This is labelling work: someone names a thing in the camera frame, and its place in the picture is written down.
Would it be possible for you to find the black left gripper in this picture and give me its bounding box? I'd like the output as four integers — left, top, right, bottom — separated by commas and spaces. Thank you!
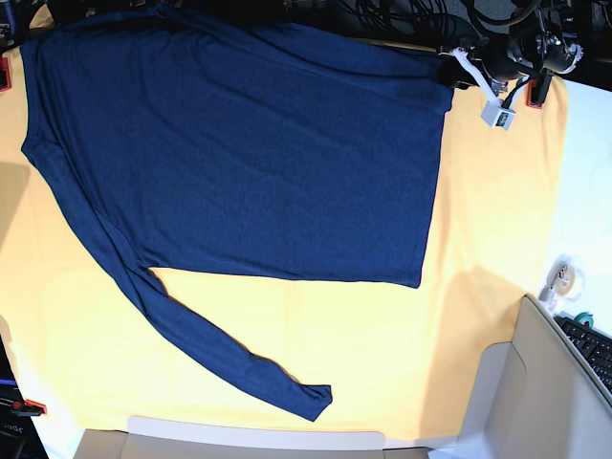
437, 47, 491, 90

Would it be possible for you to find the blue long-sleeve T-shirt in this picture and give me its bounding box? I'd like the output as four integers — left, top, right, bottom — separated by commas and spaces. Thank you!
20, 5, 453, 421

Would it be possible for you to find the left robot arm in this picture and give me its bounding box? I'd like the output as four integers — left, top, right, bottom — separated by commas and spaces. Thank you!
439, 1, 583, 96

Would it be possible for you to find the red clamp top right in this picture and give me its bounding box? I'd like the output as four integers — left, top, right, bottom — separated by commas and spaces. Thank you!
526, 71, 553, 109

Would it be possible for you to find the red clamp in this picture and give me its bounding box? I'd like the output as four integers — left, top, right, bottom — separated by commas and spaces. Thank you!
10, 400, 47, 417
526, 71, 553, 109
0, 57, 11, 93

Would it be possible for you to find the clear tape roll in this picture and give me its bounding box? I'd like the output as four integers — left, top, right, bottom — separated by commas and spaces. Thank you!
538, 254, 585, 303

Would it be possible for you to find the teal tape roll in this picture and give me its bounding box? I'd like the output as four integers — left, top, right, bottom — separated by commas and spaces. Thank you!
574, 312, 594, 328

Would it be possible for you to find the black keyboard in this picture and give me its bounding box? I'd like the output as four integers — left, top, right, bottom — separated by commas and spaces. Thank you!
555, 317, 612, 390

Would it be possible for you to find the cardboard box right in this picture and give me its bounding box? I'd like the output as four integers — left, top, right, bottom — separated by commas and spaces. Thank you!
454, 295, 611, 458

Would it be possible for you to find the red clamp top left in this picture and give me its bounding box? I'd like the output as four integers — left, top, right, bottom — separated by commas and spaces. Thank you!
0, 57, 11, 93

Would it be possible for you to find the yellow table cloth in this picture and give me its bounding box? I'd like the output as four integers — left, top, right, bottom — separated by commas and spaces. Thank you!
0, 9, 570, 444

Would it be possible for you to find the red clamp bottom left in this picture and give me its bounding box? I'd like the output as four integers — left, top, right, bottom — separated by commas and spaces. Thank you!
10, 400, 47, 417

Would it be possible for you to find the black cable bundle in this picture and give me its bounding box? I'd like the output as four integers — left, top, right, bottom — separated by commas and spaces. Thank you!
353, 0, 479, 49

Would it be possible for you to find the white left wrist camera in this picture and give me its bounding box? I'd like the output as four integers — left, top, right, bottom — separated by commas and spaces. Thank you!
439, 47, 518, 133

